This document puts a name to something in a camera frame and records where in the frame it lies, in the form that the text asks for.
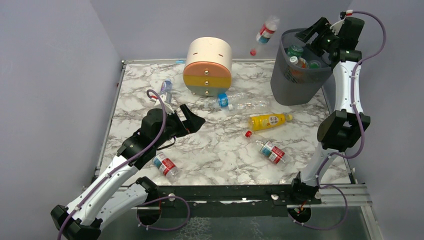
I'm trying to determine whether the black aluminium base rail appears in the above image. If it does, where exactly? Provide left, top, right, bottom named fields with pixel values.
left=78, top=178, right=373, bottom=220

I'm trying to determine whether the clear bottle purple label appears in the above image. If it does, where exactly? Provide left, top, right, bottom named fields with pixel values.
left=160, top=78, right=173, bottom=103

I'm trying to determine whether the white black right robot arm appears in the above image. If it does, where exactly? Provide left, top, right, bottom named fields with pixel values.
left=290, top=16, right=371, bottom=201

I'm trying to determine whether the green tinted bottle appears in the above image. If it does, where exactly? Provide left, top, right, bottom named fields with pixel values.
left=286, top=44, right=304, bottom=58

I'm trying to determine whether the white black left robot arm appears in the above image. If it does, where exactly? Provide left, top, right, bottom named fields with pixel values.
left=50, top=104, right=206, bottom=240

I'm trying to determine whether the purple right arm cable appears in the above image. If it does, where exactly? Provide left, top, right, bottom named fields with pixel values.
left=287, top=10, right=388, bottom=231

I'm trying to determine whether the yellow juice bottle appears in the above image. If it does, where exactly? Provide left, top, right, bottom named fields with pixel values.
left=247, top=113, right=293, bottom=132

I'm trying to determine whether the orange drink bottle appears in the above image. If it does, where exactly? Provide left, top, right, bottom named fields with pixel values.
left=289, top=56, right=308, bottom=79

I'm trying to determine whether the red cap bottle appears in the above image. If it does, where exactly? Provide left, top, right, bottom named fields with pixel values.
left=244, top=130, right=292, bottom=165
left=152, top=152, right=180, bottom=182
left=250, top=15, right=280, bottom=56

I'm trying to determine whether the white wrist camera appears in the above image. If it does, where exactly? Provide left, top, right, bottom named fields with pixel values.
left=329, top=9, right=354, bottom=36
left=151, top=92, right=174, bottom=115

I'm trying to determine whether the clear bottle white blue cap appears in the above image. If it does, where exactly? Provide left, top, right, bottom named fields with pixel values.
left=227, top=98, right=271, bottom=112

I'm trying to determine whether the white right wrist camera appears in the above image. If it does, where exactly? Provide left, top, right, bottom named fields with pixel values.
left=329, top=9, right=354, bottom=36

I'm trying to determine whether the grey mesh waste bin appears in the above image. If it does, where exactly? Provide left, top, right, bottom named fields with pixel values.
left=270, top=28, right=333, bottom=106

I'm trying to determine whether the clear bottle green white label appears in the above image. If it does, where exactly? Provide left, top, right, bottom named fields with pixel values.
left=307, top=60, right=322, bottom=69

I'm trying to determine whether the clear bottle blue label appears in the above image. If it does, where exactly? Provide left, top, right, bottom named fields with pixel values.
left=203, top=92, right=247, bottom=109

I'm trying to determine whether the cream pastel drawer cabinet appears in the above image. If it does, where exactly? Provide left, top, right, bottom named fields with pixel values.
left=182, top=37, right=233, bottom=97

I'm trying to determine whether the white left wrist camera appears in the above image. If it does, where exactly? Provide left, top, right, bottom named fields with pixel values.
left=151, top=92, right=174, bottom=115

